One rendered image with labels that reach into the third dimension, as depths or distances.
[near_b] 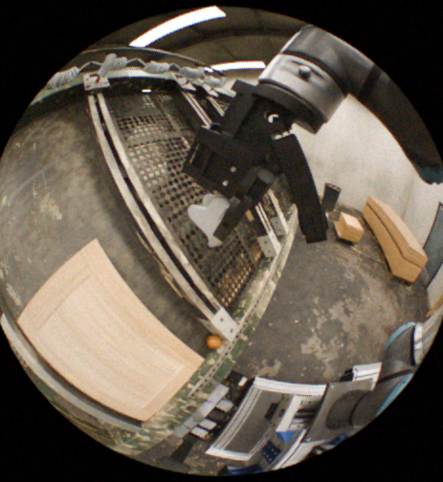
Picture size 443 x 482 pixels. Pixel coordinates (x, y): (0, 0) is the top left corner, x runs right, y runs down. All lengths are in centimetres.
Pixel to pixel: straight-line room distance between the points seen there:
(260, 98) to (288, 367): 160
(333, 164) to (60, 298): 540
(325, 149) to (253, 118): 500
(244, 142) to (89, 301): 41
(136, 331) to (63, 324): 20
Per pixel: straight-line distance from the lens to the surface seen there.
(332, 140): 520
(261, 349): 153
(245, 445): 143
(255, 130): 15
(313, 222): 16
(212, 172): 15
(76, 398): 56
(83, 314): 42
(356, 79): 17
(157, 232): 39
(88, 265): 40
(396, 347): 47
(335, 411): 52
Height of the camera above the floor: 146
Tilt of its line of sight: 38 degrees down
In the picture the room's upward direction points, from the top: straight up
